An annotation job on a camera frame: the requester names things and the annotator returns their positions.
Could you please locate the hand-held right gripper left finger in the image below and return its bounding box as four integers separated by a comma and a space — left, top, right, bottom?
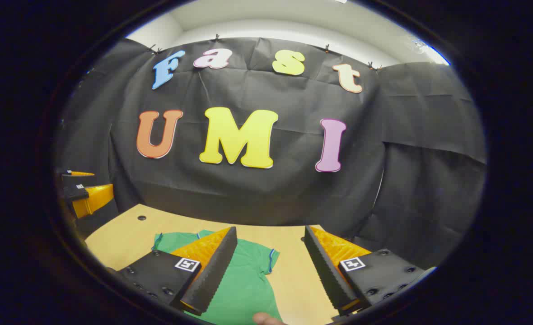
106, 226, 238, 316

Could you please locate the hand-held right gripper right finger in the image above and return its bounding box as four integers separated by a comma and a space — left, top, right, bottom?
304, 225, 436, 316

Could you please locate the green T-shirt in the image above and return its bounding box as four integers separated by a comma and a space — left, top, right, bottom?
151, 229, 285, 325

